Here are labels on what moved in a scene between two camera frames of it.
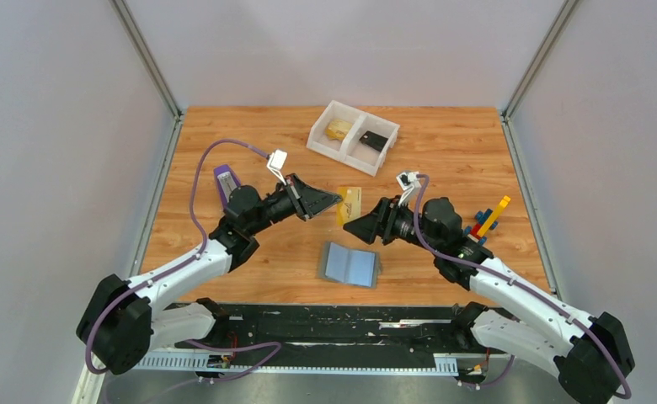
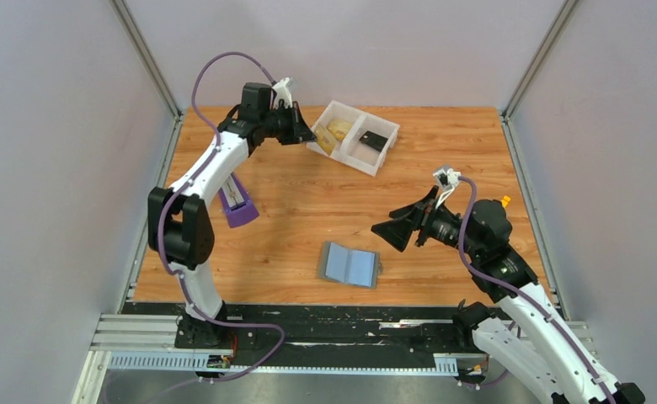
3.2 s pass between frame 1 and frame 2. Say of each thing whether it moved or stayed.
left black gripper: moved
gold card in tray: stayed
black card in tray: stayed
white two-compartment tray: stayed
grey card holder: stayed
